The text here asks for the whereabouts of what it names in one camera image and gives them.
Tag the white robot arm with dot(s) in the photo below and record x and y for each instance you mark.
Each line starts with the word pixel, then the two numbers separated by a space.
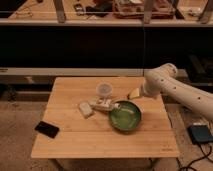
pixel 162 79

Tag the white tube bottle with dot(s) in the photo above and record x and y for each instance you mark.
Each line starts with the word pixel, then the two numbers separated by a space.
pixel 103 104

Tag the green bowl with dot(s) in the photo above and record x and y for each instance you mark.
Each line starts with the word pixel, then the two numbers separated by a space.
pixel 126 116

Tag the wooden table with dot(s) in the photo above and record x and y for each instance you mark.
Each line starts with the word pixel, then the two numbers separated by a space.
pixel 94 137

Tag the black smartphone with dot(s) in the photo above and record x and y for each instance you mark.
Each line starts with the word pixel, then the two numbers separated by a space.
pixel 47 129

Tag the tray on shelf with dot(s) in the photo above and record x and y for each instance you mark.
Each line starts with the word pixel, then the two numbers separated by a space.
pixel 135 9

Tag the dark device on shelf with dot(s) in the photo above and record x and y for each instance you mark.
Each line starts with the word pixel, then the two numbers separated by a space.
pixel 79 9

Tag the black box on floor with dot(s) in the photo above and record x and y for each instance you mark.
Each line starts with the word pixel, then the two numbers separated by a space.
pixel 200 134

